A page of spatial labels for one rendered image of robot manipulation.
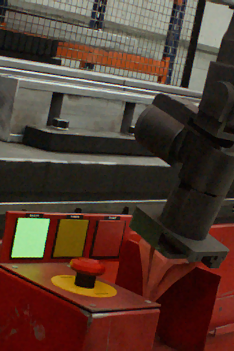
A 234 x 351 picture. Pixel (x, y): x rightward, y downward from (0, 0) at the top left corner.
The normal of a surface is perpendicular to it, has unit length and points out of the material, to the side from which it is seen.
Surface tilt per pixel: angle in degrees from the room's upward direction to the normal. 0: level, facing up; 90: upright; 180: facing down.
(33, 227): 90
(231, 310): 90
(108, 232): 90
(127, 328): 90
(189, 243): 15
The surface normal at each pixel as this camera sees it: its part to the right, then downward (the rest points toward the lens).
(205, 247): 0.37, -0.88
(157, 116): -0.29, -0.57
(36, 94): 0.80, 0.24
